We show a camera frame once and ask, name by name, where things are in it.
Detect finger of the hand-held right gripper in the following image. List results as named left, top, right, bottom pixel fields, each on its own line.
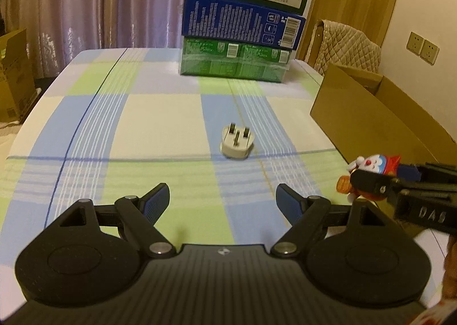
left=350, top=168, right=398, bottom=202
left=399, top=164, right=424, bottom=180

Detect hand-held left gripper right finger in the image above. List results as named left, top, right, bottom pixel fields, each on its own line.
left=270, top=183, right=399, bottom=258

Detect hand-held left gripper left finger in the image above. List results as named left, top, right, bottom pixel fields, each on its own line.
left=47, top=183, right=178, bottom=259

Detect red toy figure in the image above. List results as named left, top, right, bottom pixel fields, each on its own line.
left=336, top=154, right=402, bottom=204

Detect brown cardboard box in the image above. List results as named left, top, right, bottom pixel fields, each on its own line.
left=310, top=62, right=457, bottom=169

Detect white plug adapter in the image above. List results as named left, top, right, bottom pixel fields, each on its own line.
left=219, top=122, right=255, bottom=160

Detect person's right hand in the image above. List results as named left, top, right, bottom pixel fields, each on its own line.
left=443, top=238, right=457, bottom=298

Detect quilted beige chair cover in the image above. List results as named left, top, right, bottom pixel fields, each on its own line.
left=314, top=19, right=382, bottom=73

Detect green wrapped box pack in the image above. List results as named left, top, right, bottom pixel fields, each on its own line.
left=179, top=36, right=291, bottom=83

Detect flattened cardboard boxes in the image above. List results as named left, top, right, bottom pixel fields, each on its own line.
left=0, top=28, right=38, bottom=122

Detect blue carton box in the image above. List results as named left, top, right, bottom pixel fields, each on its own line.
left=181, top=0, right=306, bottom=51

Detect mauve patterned curtain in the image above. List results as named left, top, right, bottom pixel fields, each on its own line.
left=0, top=0, right=229, bottom=79

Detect beige wall socket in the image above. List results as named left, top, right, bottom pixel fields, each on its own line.
left=419, top=39, right=440, bottom=66
left=406, top=31, right=425, bottom=54

